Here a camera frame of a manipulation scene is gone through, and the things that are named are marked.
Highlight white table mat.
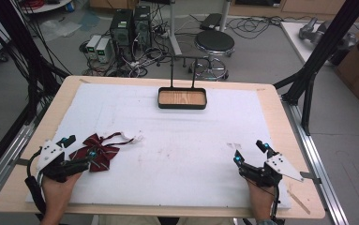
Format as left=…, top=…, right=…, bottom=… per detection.
left=25, top=82, right=292, bottom=210

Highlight black computer tower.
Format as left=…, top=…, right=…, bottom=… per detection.
left=132, top=5, right=153, bottom=51
left=109, top=8, right=135, bottom=49

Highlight round white table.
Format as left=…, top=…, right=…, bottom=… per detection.
left=20, top=0, right=74, bottom=15

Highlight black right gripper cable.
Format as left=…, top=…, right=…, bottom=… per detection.
left=269, top=184, right=286, bottom=225

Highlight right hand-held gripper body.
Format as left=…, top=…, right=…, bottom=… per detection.
left=238, top=152, right=305, bottom=188

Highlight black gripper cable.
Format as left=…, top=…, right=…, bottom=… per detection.
left=23, top=147, right=49, bottom=220
left=269, top=184, right=286, bottom=225

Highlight black metal frame stand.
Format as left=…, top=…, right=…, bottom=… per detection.
left=273, top=0, right=359, bottom=136
left=0, top=0, right=72, bottom=127

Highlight person's left hand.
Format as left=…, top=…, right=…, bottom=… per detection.
left=40, top=172, right=83, bottom=215

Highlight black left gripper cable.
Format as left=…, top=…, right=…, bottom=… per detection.
left=23, top=147, right=49, bottom=220

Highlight black round stool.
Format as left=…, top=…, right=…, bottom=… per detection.
left=187, top=29, right=236, bottom=82

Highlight tangle of floor cables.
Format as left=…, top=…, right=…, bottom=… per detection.
left=79, top=29, right=175, bottom=79

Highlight white desk leg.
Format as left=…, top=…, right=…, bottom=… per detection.
left=167, top=0, right=183, bottom=57
left=218, top=0, right=232, bottom=32

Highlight black cables on floor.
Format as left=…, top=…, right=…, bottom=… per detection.
left=225, top=14, right=312, bottom=40

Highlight grey machine part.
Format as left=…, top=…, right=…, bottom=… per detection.
left=298, top=16, right=358, bottom=67

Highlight dark red striped bow tie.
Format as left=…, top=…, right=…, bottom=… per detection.
left=68, top=131, right=144, bottom=173

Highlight white power supply unit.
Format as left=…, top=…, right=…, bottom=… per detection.
left=85, top=34, right=102, bottom=54
left=95, top=37, right=112, bottom=64

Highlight black hook rack wooden base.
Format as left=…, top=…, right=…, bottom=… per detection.
left=156, top=53, right=218, bottom=111

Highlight black flat floor device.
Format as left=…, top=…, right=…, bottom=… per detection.
left=199, top=12, right=224, bottom=32

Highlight aluminium rail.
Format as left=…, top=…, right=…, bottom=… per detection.
left=280, top=96, right=351, bottom=225
left=0, top=120, right=41, bottom=214

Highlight clear plastic sheet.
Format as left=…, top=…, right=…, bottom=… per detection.
left=38, top=11, right=101, bottom=41

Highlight person's right hand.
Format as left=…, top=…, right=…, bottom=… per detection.
left=247, top=178, right=277, bottom=220

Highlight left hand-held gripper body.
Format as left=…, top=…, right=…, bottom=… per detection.
left=36, top=140, right=91, bottom=184

